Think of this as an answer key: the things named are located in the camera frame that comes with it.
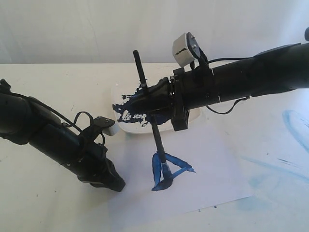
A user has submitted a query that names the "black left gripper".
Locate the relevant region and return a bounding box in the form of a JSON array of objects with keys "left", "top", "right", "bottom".
[{"left": 30, "top": 124, "right": 126, "bottom": 192}]

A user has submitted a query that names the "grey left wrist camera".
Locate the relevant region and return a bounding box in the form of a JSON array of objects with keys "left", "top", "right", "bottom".
[{"left": 93, "top": 116, "right": 119, "bottom": 136}]

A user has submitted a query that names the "black paintbrush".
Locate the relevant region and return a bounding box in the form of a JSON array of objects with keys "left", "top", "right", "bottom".
[{"left": 133, "top": 50, "right": 172, "bottom": 181}]

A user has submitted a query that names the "white square paint plate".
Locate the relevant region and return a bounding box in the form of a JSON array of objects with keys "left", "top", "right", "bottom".
[{"left": 111, "top": 81, "right": 203, "bottom": 135}]

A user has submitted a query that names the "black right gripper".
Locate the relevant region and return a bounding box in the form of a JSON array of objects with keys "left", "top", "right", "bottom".
[{"left": 132, "top": 67, "right": 220, "bottom": 131}]

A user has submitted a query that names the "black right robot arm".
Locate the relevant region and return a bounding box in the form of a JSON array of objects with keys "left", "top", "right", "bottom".
[{"left": 132, "top": 43, "right": 309, "bottom": 131}]

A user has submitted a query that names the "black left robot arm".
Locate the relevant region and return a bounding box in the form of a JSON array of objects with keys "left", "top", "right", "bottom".
[{"left": 0, "top": 79, "right": 126, "bottom": 192}]

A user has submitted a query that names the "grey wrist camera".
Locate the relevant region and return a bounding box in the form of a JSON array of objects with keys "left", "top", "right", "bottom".
[
  {"left": 172, "top": 32, "right": 200, "bottom": 68},
  {"left": 93, "top": 116, "right": 119, "bottom": 136}
]

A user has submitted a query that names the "white paper sheet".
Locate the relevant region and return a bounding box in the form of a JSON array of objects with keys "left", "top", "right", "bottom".
[{"left": 109, "top": 124, "right": 250, "bottom": 222}]

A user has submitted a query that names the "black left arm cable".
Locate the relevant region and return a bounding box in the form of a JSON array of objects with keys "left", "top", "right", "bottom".
[{"left": 14, "top": 95, "right": 107, "bottom": 145}]

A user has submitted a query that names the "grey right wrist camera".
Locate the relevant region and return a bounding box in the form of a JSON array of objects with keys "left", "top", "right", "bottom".
[{"left": 172, "top": 32, "right": 200, "bottom": 68}]

